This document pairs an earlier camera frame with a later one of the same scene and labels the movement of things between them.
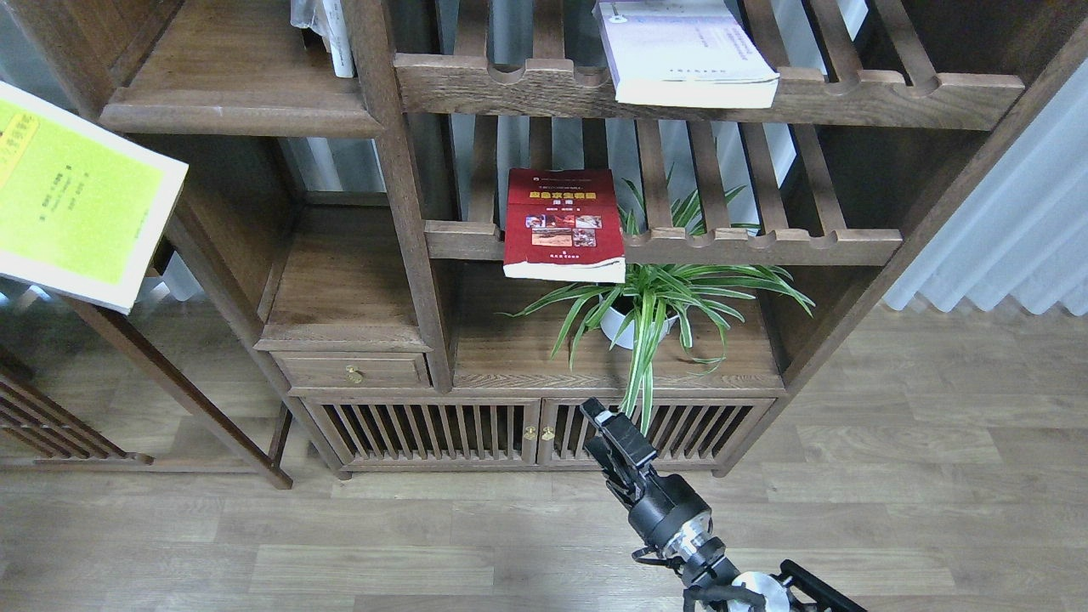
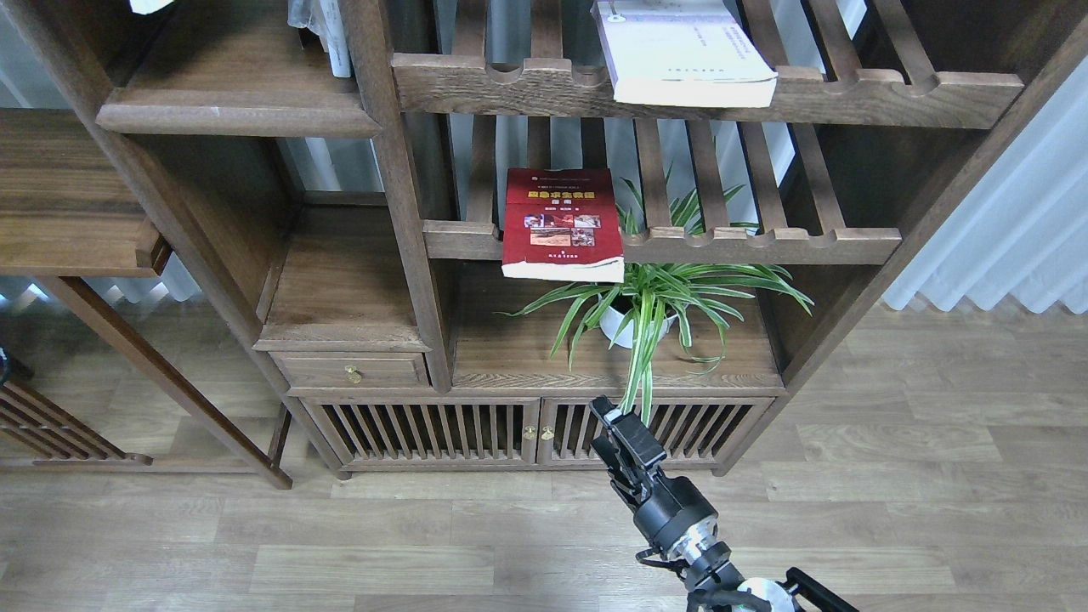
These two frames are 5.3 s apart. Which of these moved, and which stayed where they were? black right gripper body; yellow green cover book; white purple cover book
Moved: yellow green cover book
Stayed: white purple cover book; black right gripper body
